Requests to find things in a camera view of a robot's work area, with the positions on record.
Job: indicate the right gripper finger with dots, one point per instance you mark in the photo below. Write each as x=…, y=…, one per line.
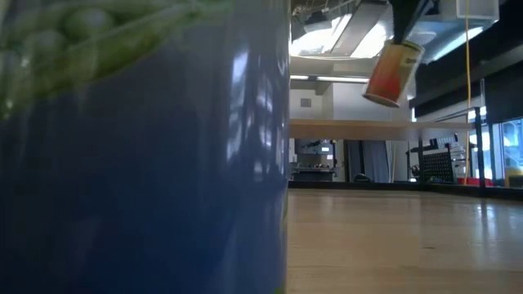
x=430, y=6
x=402, y=16

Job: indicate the orange red labelled tin can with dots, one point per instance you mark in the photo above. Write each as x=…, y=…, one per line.
x=392, y=77

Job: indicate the blue peas tin can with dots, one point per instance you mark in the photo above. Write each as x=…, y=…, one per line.
x=122, y=183

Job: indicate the wooden shelf board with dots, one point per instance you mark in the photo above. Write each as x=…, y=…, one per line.
x=367, y=130

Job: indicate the long ceiling light strip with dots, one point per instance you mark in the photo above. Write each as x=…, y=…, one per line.
x=339, y=79

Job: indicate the grey curtain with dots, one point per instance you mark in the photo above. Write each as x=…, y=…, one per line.
x=376, y=161

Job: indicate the black pegboard rack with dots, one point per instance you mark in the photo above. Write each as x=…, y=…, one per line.
x=439, y=167

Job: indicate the black workstation with monitor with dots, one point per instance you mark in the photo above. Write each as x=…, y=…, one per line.
x=312, y=146

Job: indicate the glass window pane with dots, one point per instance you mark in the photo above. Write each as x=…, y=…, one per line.
x=512, y=143

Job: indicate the black round object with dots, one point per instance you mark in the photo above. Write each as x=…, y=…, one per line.
x=362, y=178

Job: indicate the red bin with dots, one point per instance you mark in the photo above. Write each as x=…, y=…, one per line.
x=474, y=182

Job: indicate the silver rectangular ceiling duct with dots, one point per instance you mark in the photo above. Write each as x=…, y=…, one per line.
x=445, y=41

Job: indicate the grey wall vent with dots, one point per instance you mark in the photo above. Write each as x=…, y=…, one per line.
x=305, y=102

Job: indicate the black aluminium frame rail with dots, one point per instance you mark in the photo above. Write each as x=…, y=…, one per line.
x=367, y=185

